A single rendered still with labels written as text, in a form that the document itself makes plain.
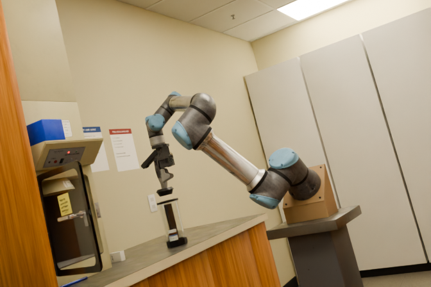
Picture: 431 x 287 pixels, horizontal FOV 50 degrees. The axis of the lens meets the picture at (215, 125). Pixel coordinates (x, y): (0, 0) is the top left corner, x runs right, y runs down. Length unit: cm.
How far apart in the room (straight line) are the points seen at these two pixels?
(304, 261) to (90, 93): 165
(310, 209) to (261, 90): 285
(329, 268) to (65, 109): 133
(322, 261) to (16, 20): 165
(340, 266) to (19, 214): 128
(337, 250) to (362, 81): 264
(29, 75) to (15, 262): 76
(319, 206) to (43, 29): 146
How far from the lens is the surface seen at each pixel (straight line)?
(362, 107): 442
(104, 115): 298
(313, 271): 206
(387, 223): 448
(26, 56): 214
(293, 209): 206
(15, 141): 191
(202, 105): 186
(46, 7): 234
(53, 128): 195
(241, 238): 260
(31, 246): 190
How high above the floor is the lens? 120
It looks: 7 degrees up
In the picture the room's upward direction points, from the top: 14 degrees counter-clockwise
